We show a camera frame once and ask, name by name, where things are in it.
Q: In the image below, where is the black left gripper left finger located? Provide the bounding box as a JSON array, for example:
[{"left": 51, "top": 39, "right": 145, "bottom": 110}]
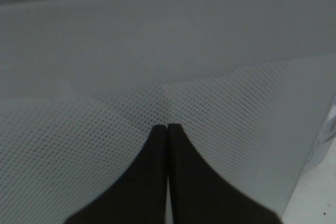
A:
[{"left": 65, "top": 125, "right": 167, "bottom": 223}]

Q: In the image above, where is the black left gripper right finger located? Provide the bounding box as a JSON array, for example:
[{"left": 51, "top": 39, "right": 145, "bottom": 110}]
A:
[{"left": 167, "top": 124, "right": 281, "bottom": 223}]

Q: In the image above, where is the white microwave door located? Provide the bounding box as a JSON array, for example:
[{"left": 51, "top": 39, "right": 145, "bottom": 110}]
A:
[{"left": 1, "top": 0, "right": 335, "bottom": 223}]

